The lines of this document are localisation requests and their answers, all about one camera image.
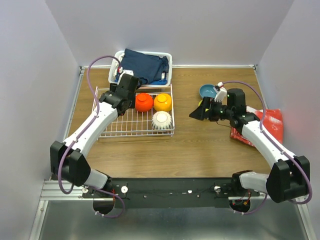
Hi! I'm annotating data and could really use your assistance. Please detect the red plastic bag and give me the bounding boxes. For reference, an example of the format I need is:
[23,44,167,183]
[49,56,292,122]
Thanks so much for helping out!
[230,109,284,147]

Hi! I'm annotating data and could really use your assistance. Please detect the red orange bowl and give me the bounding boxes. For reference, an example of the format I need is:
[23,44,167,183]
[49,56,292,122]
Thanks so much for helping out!
[135,93,154,112]

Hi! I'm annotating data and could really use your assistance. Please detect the white plastic basket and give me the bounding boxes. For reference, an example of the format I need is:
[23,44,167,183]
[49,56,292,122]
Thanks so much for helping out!
[108,49,173,87]

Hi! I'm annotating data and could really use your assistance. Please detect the blue bowl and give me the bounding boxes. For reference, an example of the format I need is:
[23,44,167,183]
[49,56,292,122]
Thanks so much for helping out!
[199,84,217,99]

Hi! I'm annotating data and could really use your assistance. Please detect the white black striped bowl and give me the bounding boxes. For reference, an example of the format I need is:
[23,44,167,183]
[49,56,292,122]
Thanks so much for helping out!
[151,111,173,130]

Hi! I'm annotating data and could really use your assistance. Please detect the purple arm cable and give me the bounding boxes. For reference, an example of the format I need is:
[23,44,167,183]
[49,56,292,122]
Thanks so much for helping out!
[216,80,313,216]
[57,55,126,219]

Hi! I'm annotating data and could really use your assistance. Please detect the lime green bowl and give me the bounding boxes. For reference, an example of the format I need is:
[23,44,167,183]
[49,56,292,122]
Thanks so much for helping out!
[198,100,209,112]

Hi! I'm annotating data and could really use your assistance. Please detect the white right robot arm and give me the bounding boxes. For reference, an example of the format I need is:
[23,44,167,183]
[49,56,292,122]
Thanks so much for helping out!
[189,88,312,203]

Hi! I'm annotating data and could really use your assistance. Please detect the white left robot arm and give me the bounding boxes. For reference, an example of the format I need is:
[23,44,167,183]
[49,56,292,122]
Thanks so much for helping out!
[50,70,142,198]

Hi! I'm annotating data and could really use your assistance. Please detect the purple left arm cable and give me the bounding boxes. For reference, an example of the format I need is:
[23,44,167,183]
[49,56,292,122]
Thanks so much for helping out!
[57,55,126,219]

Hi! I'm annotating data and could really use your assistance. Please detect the white wire dish rack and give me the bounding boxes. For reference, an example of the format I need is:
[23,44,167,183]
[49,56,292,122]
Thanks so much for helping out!
[95,84,175,139]

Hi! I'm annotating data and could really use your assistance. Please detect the dark blue folded cloth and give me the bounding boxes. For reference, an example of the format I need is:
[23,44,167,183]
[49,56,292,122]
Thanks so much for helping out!
[120,48,170,85]

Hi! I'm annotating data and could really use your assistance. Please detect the aluminium frame rail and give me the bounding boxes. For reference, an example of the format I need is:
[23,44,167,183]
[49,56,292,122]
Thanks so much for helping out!
[39,179,116,201]

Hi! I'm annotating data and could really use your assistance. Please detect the yellow orange bowl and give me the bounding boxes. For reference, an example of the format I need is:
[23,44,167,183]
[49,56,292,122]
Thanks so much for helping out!
[153,93,172,112]

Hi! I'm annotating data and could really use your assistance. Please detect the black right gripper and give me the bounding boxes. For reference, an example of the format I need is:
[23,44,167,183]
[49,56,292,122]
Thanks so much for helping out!
[189,96,234,122]

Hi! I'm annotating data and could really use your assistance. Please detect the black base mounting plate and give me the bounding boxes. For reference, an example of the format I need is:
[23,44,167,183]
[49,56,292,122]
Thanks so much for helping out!
[82,177,263,210]

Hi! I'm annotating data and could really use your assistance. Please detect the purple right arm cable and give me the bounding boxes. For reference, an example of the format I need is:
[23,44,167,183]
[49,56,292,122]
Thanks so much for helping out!
[216,80,313,216]

